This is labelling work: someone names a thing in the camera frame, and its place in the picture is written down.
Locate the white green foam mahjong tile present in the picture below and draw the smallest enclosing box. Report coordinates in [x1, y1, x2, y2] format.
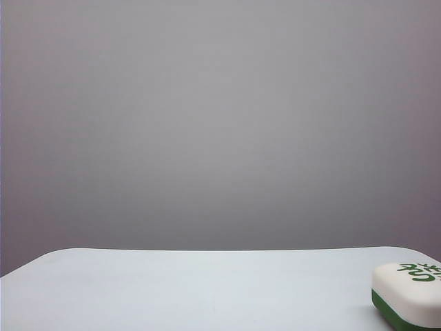
[371, 261, 441, 331]

